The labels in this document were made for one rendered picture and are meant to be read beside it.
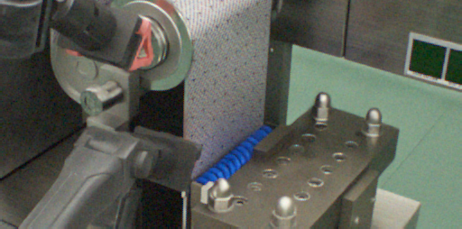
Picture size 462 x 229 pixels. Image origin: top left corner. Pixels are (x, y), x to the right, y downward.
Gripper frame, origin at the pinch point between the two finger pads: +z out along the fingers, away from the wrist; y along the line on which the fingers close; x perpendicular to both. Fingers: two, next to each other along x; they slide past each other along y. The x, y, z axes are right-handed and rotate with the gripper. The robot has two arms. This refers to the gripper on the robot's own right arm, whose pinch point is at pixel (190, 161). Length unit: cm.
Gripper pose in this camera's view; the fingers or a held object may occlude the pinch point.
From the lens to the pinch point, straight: 132.7
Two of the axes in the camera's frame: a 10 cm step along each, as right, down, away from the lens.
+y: 8.4, 2.9, -4.7
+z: 4.6, 0.8, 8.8
